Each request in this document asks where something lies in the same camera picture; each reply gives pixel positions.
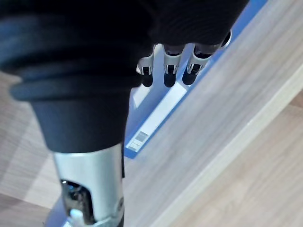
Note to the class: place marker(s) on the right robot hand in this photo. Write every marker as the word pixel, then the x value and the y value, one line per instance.
pixel 78 71

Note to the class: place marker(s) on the light wood cabinet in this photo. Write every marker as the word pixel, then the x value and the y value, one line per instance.
pixel 213 113

